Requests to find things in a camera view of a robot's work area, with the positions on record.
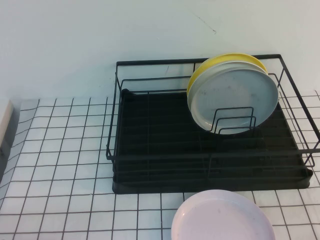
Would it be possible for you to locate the grey-blue plate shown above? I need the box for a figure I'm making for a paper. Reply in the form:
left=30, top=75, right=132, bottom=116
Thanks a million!
left=191, top=66, right=280, bottom=136

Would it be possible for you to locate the white plate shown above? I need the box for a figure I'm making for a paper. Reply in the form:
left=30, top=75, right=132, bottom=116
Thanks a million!
left=187, top=60, right=269, bottom=131

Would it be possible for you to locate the yellow plate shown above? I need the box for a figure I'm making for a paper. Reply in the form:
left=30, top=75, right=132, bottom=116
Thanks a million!
left=186, top=52, right=269, bottom=97

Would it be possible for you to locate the pale pink plate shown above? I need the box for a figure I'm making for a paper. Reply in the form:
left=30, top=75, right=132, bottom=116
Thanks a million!
left=170, top=189, right=277, bottom=240

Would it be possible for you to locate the black plastic drip tray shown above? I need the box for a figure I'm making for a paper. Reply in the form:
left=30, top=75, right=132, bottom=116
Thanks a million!
left=111, top=87, right=313, bottom=195

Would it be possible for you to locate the white grid-pattern tablecloth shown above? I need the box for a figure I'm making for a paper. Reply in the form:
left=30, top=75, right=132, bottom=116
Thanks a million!
left=0, top=89, right=320, bottom=240

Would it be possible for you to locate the beige and grey box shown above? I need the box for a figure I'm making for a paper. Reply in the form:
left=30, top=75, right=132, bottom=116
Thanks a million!
left=0, top=99, right=20, bottom=156

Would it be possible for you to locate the black wire dish rack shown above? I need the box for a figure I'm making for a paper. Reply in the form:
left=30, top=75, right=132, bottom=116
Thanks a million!
left=106, top=53, right=320, bottom=176

